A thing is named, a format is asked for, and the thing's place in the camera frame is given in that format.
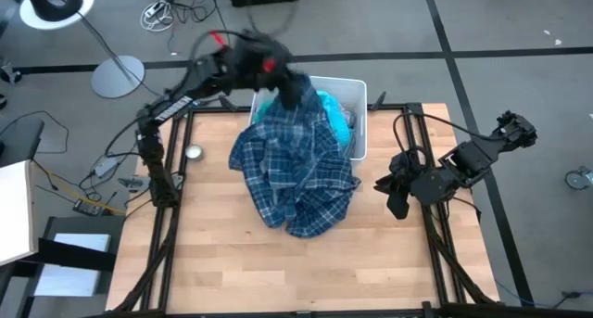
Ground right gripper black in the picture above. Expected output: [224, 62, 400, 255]
[373, 151, 430, 221]

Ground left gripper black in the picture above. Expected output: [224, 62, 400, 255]
[249, 39, 310, 111]

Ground teal garment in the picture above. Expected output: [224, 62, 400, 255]
[252, 89, 352, 147]

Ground grey shirt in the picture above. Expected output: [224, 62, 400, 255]
[340, 105, 359, 130]

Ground blue plaid shirt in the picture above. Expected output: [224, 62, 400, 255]
[228, 73, 363, 239]

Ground white plastic laundry basket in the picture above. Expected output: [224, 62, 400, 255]
[248, 75, 369, 162]

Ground silver round tin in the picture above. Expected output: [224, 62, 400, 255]
[184, 144, 206, 162]

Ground white power strip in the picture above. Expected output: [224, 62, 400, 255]
[140, 0, 176, 33]

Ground white floor lamp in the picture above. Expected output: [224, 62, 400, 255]
[19, 0, 146, 99]

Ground grey caster wheel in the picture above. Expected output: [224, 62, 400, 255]
[564, 165, 593, 191]

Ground grey power adapter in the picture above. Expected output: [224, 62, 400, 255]
[92, 156, 122, 179]

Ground black electronics box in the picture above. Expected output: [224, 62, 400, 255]
[72, 197, 107, 217]

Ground black curved object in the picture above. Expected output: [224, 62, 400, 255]
[20, 0, 85, 22]

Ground black stand white panels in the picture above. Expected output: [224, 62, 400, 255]
[0, 214, 127, 318]

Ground black seat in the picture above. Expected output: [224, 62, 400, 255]
[0, 118, 46, 169]

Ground dark wheeled object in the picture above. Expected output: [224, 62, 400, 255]
[0, 60, 23, 85]

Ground white board wooden edge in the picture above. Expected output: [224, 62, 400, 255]
[0, 159, 39, 267]

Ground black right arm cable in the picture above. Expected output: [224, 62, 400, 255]
[391, 110, 495, 172]

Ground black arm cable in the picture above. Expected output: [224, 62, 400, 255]
[391, 110, 495, 172]
[188, 11, 298, 63]

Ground black metal frame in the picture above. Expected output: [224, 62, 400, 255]
[108, 102, 501, 318]

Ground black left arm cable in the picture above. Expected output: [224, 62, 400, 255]
[188, 11, 298, 63]

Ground thin blue floor cable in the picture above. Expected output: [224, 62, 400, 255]
[494, 279, 557, 309]

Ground grey metal bracket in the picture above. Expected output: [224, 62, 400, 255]
[118, 175, 152, 193]

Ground yellow cable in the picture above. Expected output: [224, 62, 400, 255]
[45, 169, 127, 216]

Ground black plug with cable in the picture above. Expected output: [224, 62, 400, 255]
[553, 289, 593, 311]

